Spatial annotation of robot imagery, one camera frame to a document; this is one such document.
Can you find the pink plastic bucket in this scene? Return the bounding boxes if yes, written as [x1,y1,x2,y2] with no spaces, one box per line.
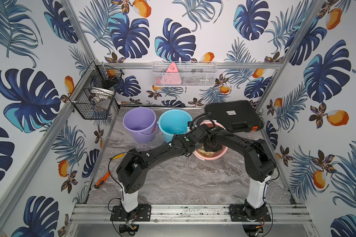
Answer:
[193,120,228,161]

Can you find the yellow cleaning cloth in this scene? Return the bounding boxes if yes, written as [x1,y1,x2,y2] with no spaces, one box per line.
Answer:
[198,150,216,158]

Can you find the teal plastic bucket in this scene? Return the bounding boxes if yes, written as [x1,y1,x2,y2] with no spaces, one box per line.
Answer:
[158,109,193,143]

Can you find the purple plastic bucket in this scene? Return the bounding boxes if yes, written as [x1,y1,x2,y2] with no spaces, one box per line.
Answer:
[123,107,157,144]

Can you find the black plastic tool case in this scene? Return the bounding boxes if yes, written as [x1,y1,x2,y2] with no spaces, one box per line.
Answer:
[204,100,264,133]

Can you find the pink triangular item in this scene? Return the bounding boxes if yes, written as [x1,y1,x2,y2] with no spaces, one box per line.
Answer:
[160,62,183,86]

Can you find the clear wall shelf basket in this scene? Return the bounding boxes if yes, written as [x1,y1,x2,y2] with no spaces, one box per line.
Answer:
[152,62,218,87]

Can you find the yellow handled tool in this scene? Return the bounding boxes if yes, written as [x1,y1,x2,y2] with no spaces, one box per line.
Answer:
[109,153,125,161]

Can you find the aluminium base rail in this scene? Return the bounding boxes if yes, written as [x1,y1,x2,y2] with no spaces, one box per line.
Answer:
[70,204,312,225]

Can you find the orange handled screwdriver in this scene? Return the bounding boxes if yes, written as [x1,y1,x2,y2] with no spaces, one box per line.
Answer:
[94,172,111,189]

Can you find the black wire basket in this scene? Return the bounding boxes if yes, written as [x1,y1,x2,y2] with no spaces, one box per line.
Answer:
[68,61,124,120]

